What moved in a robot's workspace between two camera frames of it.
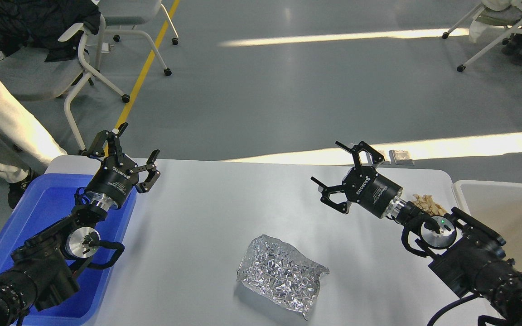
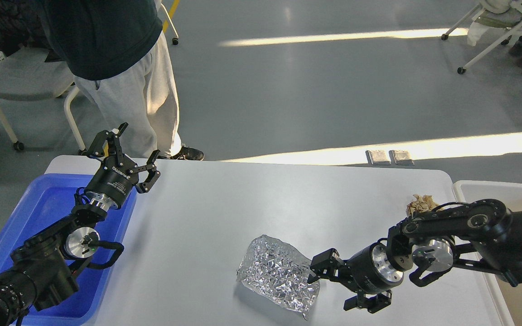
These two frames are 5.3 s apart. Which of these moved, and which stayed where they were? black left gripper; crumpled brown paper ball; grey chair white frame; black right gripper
Moved: black right gripper
Stayed: black left gripper; grey chair white frame; crumpled brown paper ball
